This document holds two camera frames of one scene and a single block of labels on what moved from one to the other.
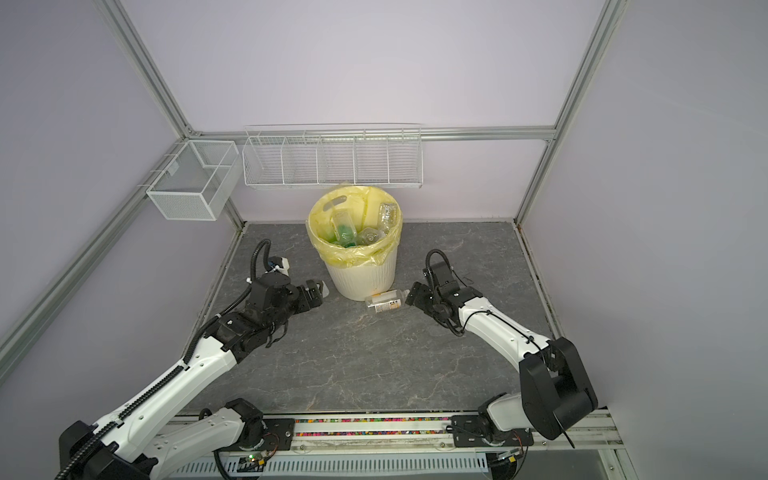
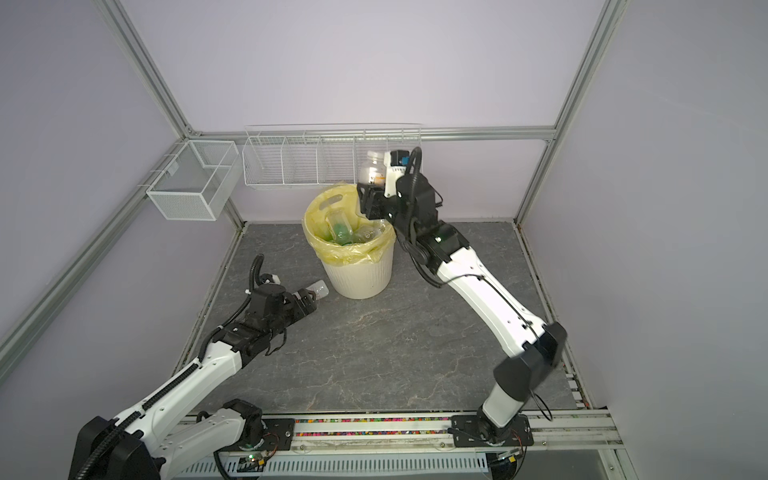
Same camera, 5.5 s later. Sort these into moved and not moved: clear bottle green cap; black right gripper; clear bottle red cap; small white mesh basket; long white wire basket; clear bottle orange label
Moved: black right gripper; clear bottle orange label
Not moved: small white mesh basket; clear bottle green cap; long white wire basket; clear bottle red cap
